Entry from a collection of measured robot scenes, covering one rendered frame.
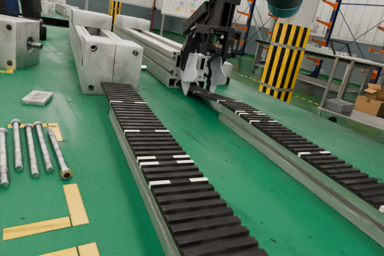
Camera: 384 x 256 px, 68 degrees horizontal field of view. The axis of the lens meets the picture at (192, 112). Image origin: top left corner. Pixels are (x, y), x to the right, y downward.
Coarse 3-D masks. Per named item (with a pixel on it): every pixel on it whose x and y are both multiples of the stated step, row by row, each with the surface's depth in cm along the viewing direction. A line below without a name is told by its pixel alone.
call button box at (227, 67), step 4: (224, 64) 80; (228, 64) 81; (224, 68) 80; (228, 68) 81; (232, 68) 81; (208, 72) 79; (224, 72) 81; (228, 72) 81; (228, 76) 82; (228, 80) 82; (228, 84) 83
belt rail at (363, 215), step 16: (224, 112) 49; (240, 128) 45; (256, 128) 41; (256, 144) 41; (272, 144) 38; (272, 160) 38; (288, 160) 36; (304, 176) 33; (320, 176) 31; (320, 192) 31; (336, 192) 29; (336, 208) 29; (352, 208) 28; (368, 208) 26; (368, 224) 26
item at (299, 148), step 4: (308, 144) 37; (312, 144) 37; (288, 148) 35; (292, 148) 35; (296, 148) 35; (300, 148) 35; (304, 148) 35; (308, 148) 35; (312, 148) 36; (316, 148) 36; (320, 148) 36; (292, 152) 34; (296, 152) 34; (300, 152) 34
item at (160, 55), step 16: (128, 32) 105; (144, 32) 112; (144, 48) 85; (160, 48) 72; (176, 48) 81; (144, 64) 84; (160, 64) 71; (176, 64) 68; (160, 80) 71; (176, 80) 67
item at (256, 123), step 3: (252, 123) 41; (255, 123) 41; (258, 123) 41; (261, 123) 41; (264, 123) 42; (267, 123) 42; (270, 123) 42; (273, 123) 42; (276, 123) 43; (279, 123) 43; (255, 126) 41
